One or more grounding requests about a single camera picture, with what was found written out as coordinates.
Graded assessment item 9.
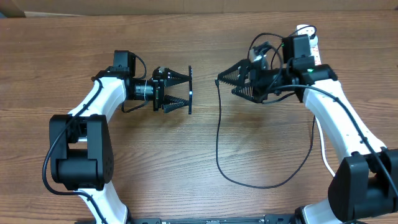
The brown cardboard backdrop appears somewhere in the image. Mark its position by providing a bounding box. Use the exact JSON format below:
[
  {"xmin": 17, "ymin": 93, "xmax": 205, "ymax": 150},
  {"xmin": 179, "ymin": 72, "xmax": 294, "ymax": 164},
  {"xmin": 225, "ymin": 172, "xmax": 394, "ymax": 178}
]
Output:
[{"xmin": 1, "ymin": 0, "xmax": 397, "ymax": 17}]

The white usb wall charger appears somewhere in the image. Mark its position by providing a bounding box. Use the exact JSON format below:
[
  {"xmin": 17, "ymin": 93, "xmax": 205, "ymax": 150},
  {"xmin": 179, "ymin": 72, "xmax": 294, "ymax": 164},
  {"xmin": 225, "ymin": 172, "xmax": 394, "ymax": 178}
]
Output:
[{"xmin": 297, "ymin": 27, "xmax": 318, "ymax": 47}]

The black usb charging cable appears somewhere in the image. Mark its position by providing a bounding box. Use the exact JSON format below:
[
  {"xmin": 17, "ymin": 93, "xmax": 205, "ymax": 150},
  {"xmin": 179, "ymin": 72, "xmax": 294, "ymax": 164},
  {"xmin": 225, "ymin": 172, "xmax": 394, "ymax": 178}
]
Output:
[{"xmin": 214, "ymin": 25, "xmax": 318, "ymax": 190}]

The black smartphone lit screen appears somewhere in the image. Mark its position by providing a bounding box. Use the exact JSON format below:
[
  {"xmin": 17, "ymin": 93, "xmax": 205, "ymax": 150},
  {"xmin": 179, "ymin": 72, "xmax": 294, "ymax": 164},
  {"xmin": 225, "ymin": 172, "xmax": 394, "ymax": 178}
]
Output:
[{"xmin": 188, "ymin": 65, "xmax": 193, "ymax": 114}]

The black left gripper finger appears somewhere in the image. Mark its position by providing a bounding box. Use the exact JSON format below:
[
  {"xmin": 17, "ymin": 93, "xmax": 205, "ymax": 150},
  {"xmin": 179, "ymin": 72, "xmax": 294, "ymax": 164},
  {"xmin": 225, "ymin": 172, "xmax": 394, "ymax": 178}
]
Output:
[
  {"xmin": 164, "ymin": 68, "xmax": 190, "ymax": 87},
  {"xmin": 162, "ymin": 95, "xmax": 189, "ymax": 113}
]

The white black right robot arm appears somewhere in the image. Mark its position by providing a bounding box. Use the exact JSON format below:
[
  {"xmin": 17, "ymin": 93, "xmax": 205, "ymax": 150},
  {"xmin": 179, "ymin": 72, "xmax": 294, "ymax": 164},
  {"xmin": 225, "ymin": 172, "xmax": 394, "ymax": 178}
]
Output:
[{"xmin": 216, "ymin": 34, "xmax": 397, "ymax": 223}]

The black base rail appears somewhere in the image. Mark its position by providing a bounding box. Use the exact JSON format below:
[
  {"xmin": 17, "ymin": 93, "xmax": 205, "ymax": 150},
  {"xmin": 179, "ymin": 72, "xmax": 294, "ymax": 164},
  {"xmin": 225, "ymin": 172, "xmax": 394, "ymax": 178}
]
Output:
[{"xmin": 129, "ymin": 214, "xmax": 301, "ymax": 224}]

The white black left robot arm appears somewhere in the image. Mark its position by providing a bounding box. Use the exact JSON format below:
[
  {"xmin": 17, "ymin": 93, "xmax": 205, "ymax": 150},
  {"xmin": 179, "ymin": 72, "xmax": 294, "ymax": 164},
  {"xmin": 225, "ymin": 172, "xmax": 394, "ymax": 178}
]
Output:
[{"xmin": 42, "ymin": 50, "xmax": 193, "ymax": 223}]

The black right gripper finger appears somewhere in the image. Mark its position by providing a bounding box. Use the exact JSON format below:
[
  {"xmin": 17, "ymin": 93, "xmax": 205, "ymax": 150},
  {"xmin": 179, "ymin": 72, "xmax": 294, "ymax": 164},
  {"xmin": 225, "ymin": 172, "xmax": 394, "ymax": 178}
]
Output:
[
  {"xmin": 217, "ymin": 59, "xmax": 251, "ymax": 86},
  {"xmin": 231, "ymin": 85, "xmax": 264, "ymax": 103}
]

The white power strip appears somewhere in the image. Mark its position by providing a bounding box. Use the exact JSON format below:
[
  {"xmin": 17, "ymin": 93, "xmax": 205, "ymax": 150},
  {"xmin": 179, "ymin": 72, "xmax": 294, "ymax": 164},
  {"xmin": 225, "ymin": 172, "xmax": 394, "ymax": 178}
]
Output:
[{"xmin": 296, "ymin": 24, "xmax": 322, "ymax": 65}]

